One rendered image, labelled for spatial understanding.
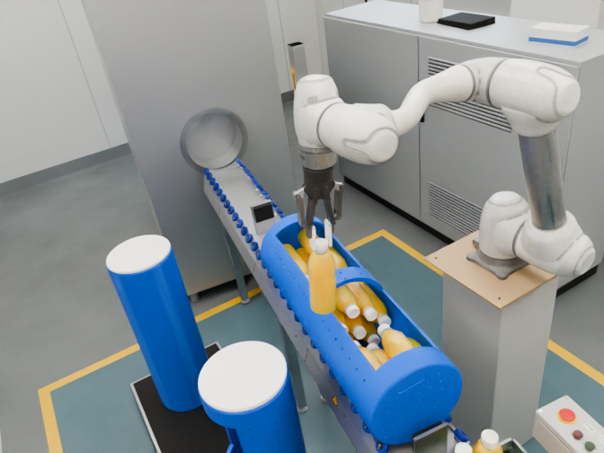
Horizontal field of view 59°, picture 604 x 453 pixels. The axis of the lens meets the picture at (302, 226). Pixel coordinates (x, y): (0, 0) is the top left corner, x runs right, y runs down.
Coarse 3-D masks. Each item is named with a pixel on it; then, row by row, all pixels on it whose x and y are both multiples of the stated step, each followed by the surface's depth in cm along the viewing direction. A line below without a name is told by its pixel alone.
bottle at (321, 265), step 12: (312, 252) 142; (324, 252) 139; (312, 264) 140; (324, 264) 139; (312, 276) 142; (324, 276) 141; (312, 288) 144; (324, 288) 143; (312, 300) 147; (324, 300) 145; (324, 312) 147
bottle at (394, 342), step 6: (384, 330) 156; (390, 330) 154; (384, 336) 154; (390, 336) 152; (396, 336) 151; (402, 336) 151; (384, 342) 153; (390, 342) 150; (396, 342) 149; (402, 342) 149; (408, 342) 149; (384, 348) 153; (390, 348) 150; (396, 348) 148; (402, 348) 147; (408, 348) 147; (390, 354) 150; (396, 354) 147
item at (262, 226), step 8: (264, 200) 244; (256, 208) 241; (264, 208) 242; (272, 208) 246; (256, 216) 242; (264, 216) 244; (272, 216) 246; (256, 224) 246; (264, 224) 248; (272, 224) 250; (256, 232) 248; (264, 232) 250
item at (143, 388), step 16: (208, 352) 298; (144, 384) 285; (144, 400) 275; (160, 400) 274; (144, 416) 267; (160, 416) 265; (176, 416) 264; (192, 416) 262; (208, 416) 261; (160, 432) 257; (176, 432) 256; (192, 432) 254; (208, 432) 253; (224, 432) 252; (160, 448) 250; (176, 448) 248; (192, 448) 247; (208, 448) 246; (224, 448) 245
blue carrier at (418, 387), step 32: (288, 224) 196; (320, 224) 201; (288, 256) 184; (352, 256) 189; (288, 288) 180; (320, 320) 159; (320, 352) 162; (352, 352) 144; (416, 352) 136; (352, 384) 141; (384, 384) 132; (416, 384) 134; (448, 384) 139; (384, 416) 135; (416, 416) 141
